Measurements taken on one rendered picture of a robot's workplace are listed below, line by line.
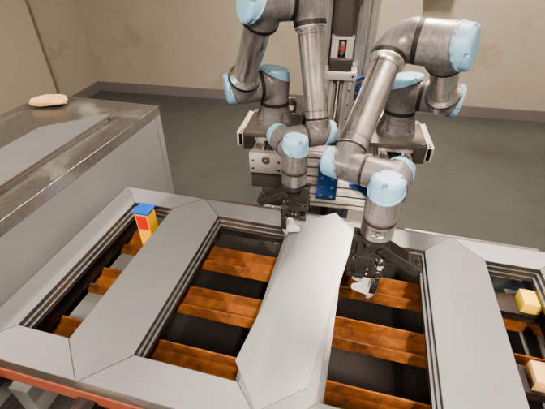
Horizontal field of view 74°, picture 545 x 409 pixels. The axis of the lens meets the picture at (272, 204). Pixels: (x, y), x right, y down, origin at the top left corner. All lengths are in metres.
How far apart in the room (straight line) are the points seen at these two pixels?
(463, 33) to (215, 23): 3.86
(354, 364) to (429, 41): 0.97
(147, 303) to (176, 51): 4.12
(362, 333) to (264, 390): 0.43
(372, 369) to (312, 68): 0.96
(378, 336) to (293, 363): 0.38
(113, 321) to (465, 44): 1.12
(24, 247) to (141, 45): 4.07
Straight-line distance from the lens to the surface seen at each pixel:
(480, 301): 1.20
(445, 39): 1.06
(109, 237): 1.38
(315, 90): 1.16
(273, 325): 1.00
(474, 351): 1.08
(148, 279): 1.15
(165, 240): 1.27
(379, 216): 0.80
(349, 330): 1.23
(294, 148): 1.02
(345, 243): 1.24
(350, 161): 0.89
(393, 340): 1.24
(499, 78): 4.89
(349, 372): 1.31
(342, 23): 1.50
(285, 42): 4.55
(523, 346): 1.41
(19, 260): 1.30
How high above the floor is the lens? 1.67
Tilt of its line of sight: 36 degrees down
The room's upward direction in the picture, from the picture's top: straight up
